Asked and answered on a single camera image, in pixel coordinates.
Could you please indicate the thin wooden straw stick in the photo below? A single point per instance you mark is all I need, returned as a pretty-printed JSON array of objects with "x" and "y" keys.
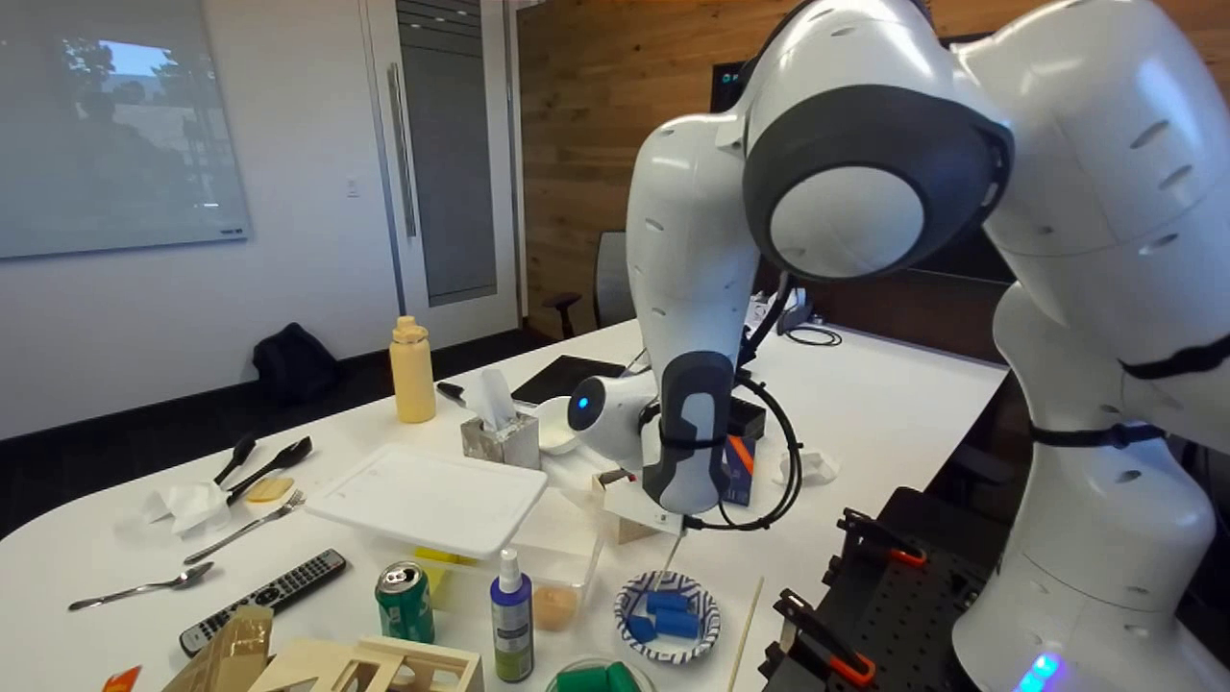
[
  {"x": 746, "y": 638},
  {"x": 673, "y": 557}
]

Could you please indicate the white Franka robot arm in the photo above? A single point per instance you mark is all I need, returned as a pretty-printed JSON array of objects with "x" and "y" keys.
[{"x": 1115, "y": 194}]

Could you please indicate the blue patterned paper bowl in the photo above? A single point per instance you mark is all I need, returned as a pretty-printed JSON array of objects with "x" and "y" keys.
[{"x": 665, "y": 657}]

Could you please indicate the white bowl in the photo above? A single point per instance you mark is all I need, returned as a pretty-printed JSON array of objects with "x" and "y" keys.
[{"x": 555, "y": 680}]

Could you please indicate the black tablet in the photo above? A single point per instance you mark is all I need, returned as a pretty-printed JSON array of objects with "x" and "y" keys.
[{"x": 562, "y": 374}]

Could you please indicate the grey office chair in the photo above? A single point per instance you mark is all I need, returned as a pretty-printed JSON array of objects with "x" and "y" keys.
[{"x": 613, "y": 276}]

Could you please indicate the white cup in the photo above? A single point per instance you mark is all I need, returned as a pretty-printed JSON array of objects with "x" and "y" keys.
[{"x": 560, "y": 427}]

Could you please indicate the tissue box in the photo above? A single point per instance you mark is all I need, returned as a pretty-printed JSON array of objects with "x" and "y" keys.
[{"x": 501, "y": 438}]

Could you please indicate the yellow mustard bottle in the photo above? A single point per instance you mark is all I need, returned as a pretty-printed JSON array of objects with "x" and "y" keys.
[{"x": 414, "y": 380}]

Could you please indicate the clear plastic container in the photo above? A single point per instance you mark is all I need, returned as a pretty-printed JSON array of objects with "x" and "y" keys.
[{"x": 562, "y": 553}]

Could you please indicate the crumpled white tissue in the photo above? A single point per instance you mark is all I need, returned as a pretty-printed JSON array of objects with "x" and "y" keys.
[{"x": 809, "y": 467}]

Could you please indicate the white flat tray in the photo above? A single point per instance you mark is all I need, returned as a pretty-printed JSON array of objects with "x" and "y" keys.
[{"x": 425, "y": 494}]

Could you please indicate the glass door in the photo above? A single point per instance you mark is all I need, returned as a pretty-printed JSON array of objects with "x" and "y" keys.
[{"x": 448, "y": 156}]

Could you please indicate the blue toy block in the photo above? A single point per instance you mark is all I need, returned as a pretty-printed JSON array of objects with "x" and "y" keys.
[
  {"x": 662, "y": 627},
  {"x": 673, "y": 607}
]

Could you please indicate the orange round toy food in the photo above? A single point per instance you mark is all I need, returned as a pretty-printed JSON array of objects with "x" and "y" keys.
[{"x": 555, "y": 609}]

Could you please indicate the yellow sponge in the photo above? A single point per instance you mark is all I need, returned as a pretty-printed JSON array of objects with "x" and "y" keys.
[{"x": 441, "y": 579}]

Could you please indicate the spray bottle with blue label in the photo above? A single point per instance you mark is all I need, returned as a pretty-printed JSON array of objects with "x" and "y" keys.
[{"x": 512, "y": 627}]

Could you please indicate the black bag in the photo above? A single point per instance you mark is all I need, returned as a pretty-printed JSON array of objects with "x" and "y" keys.
[{"x": 295, "y": 363}]

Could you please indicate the green toy cylinder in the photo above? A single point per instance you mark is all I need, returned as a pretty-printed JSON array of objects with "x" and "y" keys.
[{"x": 600, "y": 680}]

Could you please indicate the black clamp orange tip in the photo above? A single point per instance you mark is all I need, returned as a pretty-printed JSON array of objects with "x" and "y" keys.
[
  {"x": 828, "y": 648},
  {"x": 887, "y": 545}
]

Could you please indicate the green soda can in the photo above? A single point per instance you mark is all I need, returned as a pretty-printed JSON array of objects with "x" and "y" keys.
[{"x": 404, "y": 609}]

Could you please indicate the large black spoon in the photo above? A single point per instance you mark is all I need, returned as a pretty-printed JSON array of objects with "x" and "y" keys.
[{"x": 288, "y": 458}]

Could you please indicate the beige wooden scoop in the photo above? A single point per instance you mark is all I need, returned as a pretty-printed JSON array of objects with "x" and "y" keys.
[{"x": 271, "y": 494}]

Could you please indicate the small black spoon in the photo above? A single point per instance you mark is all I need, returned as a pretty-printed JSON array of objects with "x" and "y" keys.
[{"x": 236, "y": 458}]

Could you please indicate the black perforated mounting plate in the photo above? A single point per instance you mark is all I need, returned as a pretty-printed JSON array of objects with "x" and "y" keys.
[{"x": 936, "y": 602}]

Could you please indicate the metal knife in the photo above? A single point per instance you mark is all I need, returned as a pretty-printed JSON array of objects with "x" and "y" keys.
[{"x": 236, "y": 538}]

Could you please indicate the black remote control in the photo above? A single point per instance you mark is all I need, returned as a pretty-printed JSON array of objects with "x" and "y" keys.
[{"x": 271, "y": 602}]

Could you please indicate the open wooden crate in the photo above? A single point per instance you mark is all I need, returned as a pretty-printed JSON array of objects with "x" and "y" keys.
[{"x": 308, "y": 668}]

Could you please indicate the crumpled white wrapper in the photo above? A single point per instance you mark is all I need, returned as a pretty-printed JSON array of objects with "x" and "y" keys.
[{"x": 177, "y": 511}]

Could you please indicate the wooden toy house piece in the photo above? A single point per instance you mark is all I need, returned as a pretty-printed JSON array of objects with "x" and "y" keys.
[{"x": 231, "y": 657}]

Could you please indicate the metal spoon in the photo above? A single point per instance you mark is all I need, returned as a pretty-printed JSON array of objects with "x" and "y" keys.
[{"x": 177, "y": 584}]

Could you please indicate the large wall television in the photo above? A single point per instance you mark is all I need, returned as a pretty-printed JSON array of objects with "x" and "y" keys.
[{"x": 732, "y": 84}]

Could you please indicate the wall whiteboard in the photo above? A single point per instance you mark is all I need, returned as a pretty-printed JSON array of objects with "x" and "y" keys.
[{"x": 116, "y": 128}]

